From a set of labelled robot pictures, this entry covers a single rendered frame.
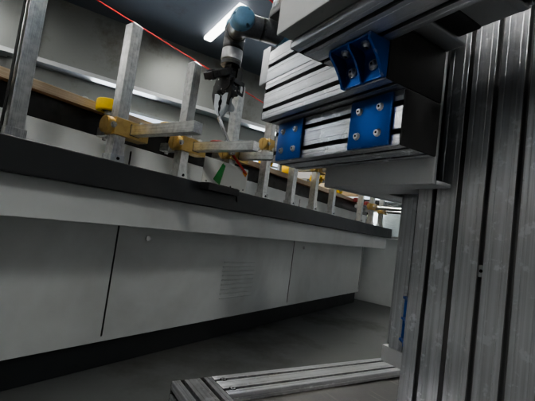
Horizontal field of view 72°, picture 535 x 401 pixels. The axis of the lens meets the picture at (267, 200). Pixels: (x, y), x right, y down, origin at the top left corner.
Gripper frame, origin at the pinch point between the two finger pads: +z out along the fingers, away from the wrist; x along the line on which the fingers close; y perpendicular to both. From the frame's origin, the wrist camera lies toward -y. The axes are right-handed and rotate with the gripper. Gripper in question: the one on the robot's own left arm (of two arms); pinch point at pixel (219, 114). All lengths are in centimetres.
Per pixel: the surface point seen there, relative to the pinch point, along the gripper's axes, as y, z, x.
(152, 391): -9, 94, 4
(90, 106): -32.6, 6.3, 24.7
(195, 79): -7.9, -10.5, 6.1
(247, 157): 19.9, 10.7, 0.6
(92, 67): 196, -167, 467
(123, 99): -33.6, 5.9, 5.9
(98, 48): 199, -198, 465
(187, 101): -9.3, -2.1, 6.8
